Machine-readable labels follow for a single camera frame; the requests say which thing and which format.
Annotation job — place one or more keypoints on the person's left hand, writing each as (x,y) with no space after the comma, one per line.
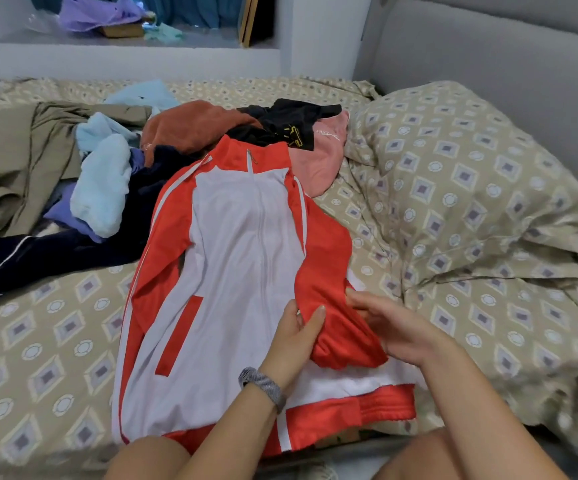
(291,345)

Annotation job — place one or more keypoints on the person's right hand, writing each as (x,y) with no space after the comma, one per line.
(399,327)

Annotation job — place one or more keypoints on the red and white jacket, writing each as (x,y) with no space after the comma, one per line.
(229,275)

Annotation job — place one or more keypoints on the pink shirt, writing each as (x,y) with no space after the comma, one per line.
(321,160)

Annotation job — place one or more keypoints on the black garment yellow print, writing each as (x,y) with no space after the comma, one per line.
(289,123)

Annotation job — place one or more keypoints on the rust brown garment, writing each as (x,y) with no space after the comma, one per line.
(194,125)

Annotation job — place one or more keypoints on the light blue fleece garment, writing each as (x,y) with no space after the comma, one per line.
(101,185)

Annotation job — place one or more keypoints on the navy velvet garment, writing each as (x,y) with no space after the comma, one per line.
(59,250)

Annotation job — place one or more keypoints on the bed with patterned beige sheet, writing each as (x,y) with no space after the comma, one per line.
(39,355)

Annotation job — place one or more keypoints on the purple-blue garment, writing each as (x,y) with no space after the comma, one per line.
(64,213)

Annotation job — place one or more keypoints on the olive green trousers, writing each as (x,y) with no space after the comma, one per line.
(24,165)

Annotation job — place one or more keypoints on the person's left forearm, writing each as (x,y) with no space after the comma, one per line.
(229,435)

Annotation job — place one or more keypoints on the person's right forearm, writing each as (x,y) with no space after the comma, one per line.
(489,420)

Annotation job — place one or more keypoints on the person's left leg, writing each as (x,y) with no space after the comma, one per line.
(144,460)

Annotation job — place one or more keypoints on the grey band wristwatch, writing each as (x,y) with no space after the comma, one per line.
(262,387)

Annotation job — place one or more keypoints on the patterned beige pillow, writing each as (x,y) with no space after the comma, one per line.
(459,175)

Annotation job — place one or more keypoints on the grey upholstered headboard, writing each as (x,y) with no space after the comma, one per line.
(509,75)

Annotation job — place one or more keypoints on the leaning wooden picture frames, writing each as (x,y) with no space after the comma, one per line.
(254,20)

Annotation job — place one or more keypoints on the teal small item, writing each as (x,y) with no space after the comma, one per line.
(164,33)

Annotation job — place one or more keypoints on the blue curtain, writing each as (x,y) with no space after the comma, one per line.
(189,7)

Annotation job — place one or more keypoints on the small wooden box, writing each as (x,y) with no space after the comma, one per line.
(122,31)

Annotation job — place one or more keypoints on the purple cloth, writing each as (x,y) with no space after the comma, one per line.
(99,12)

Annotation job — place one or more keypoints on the clear plastic bag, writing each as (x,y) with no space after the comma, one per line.
(42,23)

